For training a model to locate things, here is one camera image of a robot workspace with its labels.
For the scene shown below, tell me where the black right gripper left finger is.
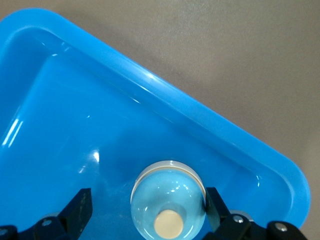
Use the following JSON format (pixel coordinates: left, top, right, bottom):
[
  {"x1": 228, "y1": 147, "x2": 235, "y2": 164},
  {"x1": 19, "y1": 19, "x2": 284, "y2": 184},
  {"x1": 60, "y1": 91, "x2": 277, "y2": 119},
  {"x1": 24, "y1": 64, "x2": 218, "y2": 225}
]
[{"x1": 0, "y1": 187, "x2": 94, "y2": 240}]

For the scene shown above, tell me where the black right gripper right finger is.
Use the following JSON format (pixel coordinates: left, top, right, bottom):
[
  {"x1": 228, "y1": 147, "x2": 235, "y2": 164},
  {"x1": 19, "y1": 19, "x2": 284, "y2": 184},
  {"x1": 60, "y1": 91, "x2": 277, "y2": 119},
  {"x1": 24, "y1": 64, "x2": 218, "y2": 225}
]
[{"x1": 203, "y1": 186, "x2": 308, "y2": 240}]

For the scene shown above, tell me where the blue desk bell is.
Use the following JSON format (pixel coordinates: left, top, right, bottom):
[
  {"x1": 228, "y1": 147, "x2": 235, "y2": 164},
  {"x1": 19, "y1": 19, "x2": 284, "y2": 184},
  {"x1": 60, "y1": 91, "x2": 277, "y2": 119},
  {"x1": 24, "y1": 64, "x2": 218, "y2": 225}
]
[{"x1": 130, "y1": 159, "x2": 207, "y2": 240}]

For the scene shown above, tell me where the blue plastic tray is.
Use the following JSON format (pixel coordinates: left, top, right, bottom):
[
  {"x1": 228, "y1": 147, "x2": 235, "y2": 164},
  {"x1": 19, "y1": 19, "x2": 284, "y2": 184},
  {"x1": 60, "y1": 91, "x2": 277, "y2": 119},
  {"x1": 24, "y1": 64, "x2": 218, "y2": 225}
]
[{"x1": 0, "y1": 8, "x2": 312, "y2": 240}]

